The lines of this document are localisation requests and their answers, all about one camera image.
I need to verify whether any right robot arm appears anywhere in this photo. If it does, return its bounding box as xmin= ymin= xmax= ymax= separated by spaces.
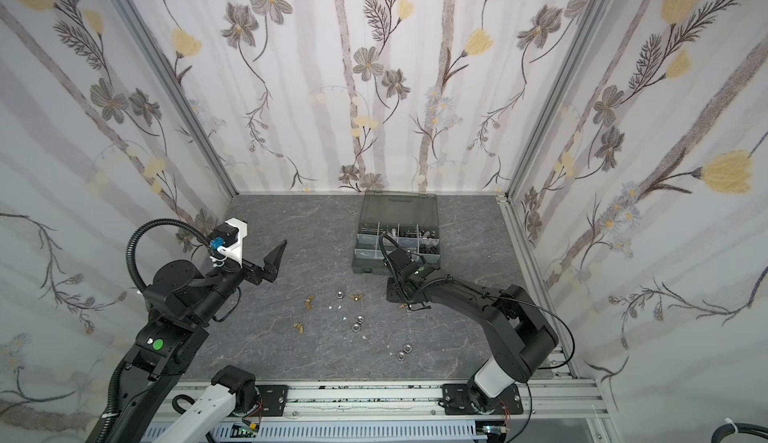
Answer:
xmin=377 ymin=234 xmax=573 ymax=415

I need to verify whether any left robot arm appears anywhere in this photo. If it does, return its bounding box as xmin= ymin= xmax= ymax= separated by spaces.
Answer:
xmin=88 ymin=218 xmax=287 ymax=442

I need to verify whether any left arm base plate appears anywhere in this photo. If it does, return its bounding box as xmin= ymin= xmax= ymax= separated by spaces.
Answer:
xmin=253 ymin=384 xmax=289 ymax=417

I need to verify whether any silver nut pair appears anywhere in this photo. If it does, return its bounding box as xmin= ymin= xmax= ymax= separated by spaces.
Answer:
xmin=396 ymin=343 xmax=413 ymax=362
xmin=352 ymin=315 xmax=365 ymax=332

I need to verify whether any white cable duct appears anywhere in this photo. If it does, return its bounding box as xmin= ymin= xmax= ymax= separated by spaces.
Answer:
xmin=203 ymin=421 xmax=487 ymax=443

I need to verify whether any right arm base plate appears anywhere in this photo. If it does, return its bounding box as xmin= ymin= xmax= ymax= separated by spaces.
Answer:
xmin=438 ymin=383 xmax=524 ymax=416

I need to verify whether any silver nut pair center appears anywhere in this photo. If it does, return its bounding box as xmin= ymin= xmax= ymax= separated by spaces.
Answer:
xmin=352 ymin=315 xmax=365 ymax=332

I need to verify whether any aluminium front rail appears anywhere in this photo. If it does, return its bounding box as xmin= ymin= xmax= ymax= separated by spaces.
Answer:
xmin=125 ymin=379 xmax=607 ymax=423

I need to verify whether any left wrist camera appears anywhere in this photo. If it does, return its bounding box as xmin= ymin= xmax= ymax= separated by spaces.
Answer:
xmin=208 ymin=218 xmax=248 ymax=267

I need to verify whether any green compartment organizer box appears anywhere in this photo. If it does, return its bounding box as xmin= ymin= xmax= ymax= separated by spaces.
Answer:
xmin=352 ymin=191 xmax=441 ymax=275

